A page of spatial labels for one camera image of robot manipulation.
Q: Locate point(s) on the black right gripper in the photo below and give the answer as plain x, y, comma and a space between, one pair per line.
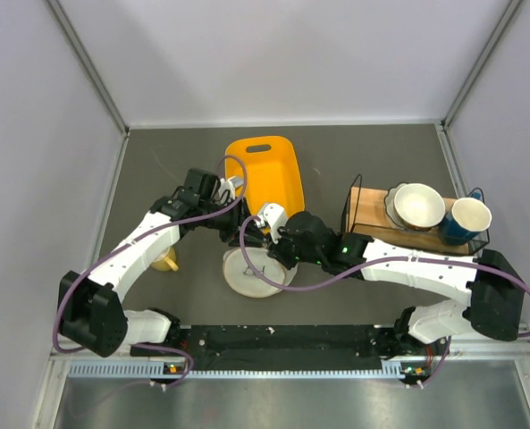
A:
276, 249

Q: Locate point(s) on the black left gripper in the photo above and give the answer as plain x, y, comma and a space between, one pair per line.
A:
237, 215

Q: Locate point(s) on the white mesh laundry bag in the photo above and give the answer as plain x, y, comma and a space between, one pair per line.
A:
242, 279

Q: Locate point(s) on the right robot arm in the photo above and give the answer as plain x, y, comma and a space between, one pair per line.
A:
479, 294

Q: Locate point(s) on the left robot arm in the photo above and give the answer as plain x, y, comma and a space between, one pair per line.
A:
90, 311

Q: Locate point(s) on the yellow mug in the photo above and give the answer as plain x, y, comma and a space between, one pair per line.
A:
167, 262

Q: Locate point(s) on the yellow plastic basket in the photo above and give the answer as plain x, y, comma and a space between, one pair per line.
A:
270, 167

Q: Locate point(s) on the cream ceramic bowl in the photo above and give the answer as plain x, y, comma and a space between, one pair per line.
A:
414, 206

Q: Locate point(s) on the blue cup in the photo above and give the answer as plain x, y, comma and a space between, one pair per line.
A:
467, 218

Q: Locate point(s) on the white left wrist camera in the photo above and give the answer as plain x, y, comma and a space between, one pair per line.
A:
227, 190

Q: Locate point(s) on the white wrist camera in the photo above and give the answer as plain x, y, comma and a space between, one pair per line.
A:
227, 190
271, 216

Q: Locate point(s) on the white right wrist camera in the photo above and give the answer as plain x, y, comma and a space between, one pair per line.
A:
271, 216

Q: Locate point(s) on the wooden wire-frame shelf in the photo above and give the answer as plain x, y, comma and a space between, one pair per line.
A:
369, 211

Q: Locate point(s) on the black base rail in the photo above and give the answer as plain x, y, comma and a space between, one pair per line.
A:
294, 347

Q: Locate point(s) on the grey cable duct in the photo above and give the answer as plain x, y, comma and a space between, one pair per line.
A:
118, 369

